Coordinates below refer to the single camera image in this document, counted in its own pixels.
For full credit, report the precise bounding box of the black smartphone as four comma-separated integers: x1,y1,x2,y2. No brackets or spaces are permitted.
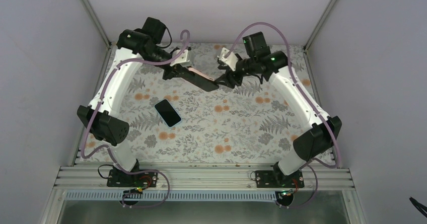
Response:
181,72,219,92

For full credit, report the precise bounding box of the black phone light-blue case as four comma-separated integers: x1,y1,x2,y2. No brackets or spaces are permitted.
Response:
154,99,182,128

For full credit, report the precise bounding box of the pink phone case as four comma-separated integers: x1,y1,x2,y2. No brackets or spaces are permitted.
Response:
188,67,215,82

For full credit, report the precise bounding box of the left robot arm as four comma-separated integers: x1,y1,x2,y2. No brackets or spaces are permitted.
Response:
77,17,219,186

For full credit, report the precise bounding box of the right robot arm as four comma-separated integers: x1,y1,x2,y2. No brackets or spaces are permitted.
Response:
216,32,342,187

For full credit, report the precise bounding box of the floral patterned table mat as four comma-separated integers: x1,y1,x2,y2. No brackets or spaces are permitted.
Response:
81,41,334,165

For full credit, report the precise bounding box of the black object at corner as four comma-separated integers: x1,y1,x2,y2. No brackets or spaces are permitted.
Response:
409,197,427,217

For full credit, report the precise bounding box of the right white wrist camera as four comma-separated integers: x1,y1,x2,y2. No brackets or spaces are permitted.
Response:
217,47,239,71

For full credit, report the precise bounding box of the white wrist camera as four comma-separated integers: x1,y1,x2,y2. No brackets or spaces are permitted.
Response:
217,47,239,71
170,49,195,67

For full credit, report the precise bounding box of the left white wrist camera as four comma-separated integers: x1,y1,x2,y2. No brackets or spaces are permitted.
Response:
170,49,195,67

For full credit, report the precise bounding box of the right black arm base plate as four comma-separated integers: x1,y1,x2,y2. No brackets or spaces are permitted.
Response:
254,170,305,188

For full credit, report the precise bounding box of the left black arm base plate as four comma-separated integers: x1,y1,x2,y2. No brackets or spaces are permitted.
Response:
106,169,158,188

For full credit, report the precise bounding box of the aluminium rail frame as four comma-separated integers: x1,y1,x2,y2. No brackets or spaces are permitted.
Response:
41,162,366,223

